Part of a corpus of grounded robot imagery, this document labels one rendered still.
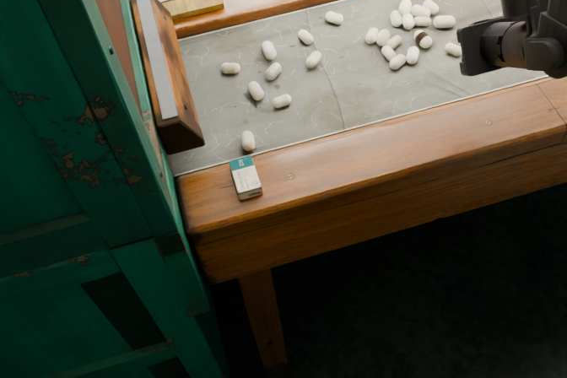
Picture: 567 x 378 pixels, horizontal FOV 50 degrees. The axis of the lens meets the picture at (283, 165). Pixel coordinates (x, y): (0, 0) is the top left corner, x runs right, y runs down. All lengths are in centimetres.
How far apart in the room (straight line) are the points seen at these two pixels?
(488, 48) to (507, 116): 18
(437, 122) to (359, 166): 15
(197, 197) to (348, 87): 32
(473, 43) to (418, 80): 22
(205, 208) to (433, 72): 45
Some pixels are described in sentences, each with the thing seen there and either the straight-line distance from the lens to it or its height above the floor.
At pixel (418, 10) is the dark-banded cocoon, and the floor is 76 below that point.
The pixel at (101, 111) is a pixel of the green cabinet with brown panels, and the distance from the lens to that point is 58.
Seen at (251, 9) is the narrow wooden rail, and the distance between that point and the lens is 114.
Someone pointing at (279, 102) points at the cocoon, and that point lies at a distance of 99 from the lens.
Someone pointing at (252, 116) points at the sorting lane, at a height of 74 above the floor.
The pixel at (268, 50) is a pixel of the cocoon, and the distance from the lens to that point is 106.
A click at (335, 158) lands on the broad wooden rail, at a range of 90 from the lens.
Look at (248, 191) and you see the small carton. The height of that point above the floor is 78.
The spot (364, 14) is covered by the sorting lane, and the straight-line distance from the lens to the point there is 116.
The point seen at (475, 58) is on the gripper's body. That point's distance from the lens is 85.
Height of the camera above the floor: 149
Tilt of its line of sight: 54 degrees down
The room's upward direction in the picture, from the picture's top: 6 degrees counter-clockwise
